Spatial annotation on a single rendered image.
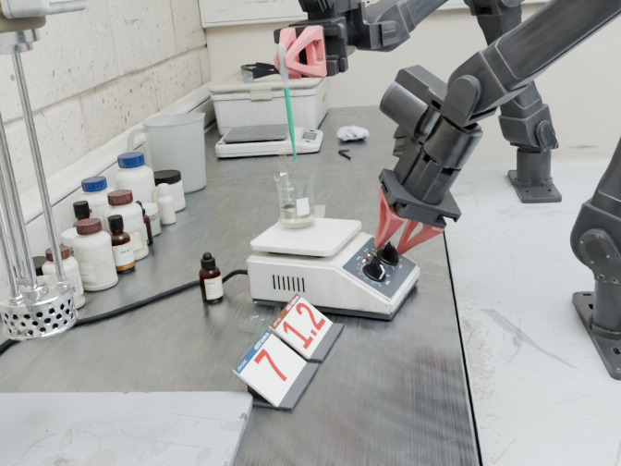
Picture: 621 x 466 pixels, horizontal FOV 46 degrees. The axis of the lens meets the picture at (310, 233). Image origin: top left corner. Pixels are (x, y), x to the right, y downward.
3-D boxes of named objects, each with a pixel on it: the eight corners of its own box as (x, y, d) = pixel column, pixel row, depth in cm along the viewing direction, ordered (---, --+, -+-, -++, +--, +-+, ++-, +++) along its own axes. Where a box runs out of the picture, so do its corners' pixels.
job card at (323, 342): (344, 326, 91) (342, 296, 90) (322, 361, 84) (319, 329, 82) (298, 323, 93) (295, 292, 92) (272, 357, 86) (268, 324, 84)
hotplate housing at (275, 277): (420, 282, 102) (420, 227, 100) (392, 324, 91) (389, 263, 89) (277, 268, 111) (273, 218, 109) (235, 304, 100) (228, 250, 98)
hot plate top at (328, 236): (364, 226, 102) (364, 220, 102) (331, 257, 92) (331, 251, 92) (286, 221, 107) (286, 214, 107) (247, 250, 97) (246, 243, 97)
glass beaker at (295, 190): (325, 226, 102) (322, 169, 100) (301, 238, 98) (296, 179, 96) (292, 219, 106) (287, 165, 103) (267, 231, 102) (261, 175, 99)
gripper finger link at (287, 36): (307, 32, 91) (335, 22, 99) (256, 36, 94) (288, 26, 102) (313, 87, 93) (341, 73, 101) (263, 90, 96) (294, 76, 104)
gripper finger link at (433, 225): (360, 228, 101) (392, 174, 96) (406, 240, 104) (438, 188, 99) (371, 260, 96) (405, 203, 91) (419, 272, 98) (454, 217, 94)
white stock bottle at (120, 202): (118, 250, 125) (108, 188, 121) (153, 249, 124) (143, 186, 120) (105, 263, 119) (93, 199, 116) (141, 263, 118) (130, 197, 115)
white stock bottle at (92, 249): (113, 274, 114) (102, 213, 111) (123, 285, 110) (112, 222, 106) (77, 283, 112) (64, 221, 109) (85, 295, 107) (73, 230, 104)
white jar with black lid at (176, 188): (188, 202, 149) (183, 167, 146) (182, 213, 142) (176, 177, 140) (154, 205, 149) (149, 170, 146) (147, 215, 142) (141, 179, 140)
